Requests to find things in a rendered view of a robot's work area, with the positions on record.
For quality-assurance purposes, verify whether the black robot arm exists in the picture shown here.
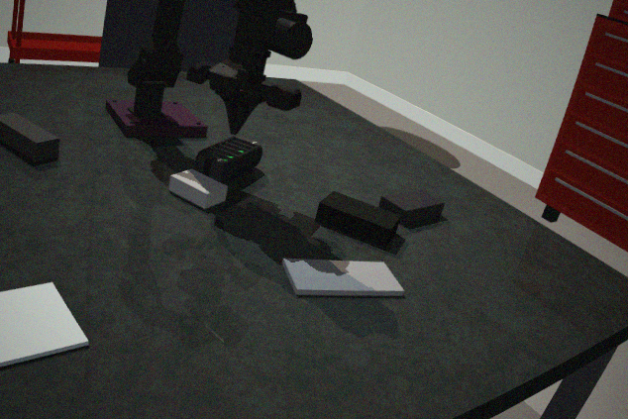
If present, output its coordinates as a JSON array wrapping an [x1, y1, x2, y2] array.
[[128, 0, 313, 119]]

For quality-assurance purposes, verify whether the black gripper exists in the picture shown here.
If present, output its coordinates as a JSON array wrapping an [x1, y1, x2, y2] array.
[[186, 40, 302, 135]]

